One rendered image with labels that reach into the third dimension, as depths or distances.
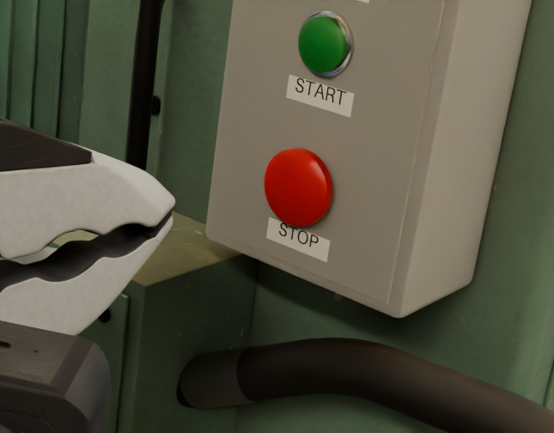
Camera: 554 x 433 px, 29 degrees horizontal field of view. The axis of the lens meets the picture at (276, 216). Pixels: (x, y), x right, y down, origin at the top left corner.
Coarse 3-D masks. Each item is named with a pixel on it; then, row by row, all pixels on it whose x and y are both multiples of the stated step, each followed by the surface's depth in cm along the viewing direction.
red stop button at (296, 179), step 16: (272, 160) 41; (288, 160) 40; (304, 160) 40; (320, 160) 40; (272, 176) 41; (288, 176) 40; (304, 176) 40; (320, 176) 40; (272, 192) 41; (288, 192) 41; (304, 192) 40; (320, 192) 40; (272, 208) 41; (288, 208) 41; (304, 208) 40; (320, 208) 40; (304, 224) 41
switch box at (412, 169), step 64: (256, 0) 41; (320, 0) 39; (384, 0) 38; (448, 0) 36; (512, 0) 39; (256, 64) 42; (384, 64) 38; (448, 64) 37; (512, 64) 41; (256, 128) 42; (320, 128) 40; (384, 128) 39; (448, 128) 38; (256, 192) 43; (384, 192) 39; (448, 192) 40; (256, 256) 44; (384, 256) 40; (448, 256) 42
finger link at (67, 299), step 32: (128, 224) 35; (160, 224) 35; (32, 256) 35; (64, 256) 33; (96, 256) 33; (128, 256) 34; (0, 288) 30; (32, 288) 31; (64, 288) 32; (96, 288) 33; (32, 320) 31; (64, 320) 33
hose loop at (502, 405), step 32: (224, 352) 48; (256, 352) 47; (288, 352) 46; (320, 352) 45; (352, 352) 44; (384, 352) 43; (192, 384) 49; (224, 384) 47; (256, 384) 46; (288, 384) 46; (320, 384) 45; (352, 384) 44; (384, 384) 43; (416, 384) 42; (448, 384) 42; (480, 384) 41; (416, 416) 42; (448, 416) 41; (480, 416) 40; (512, 416) 40; (544, 416) 40
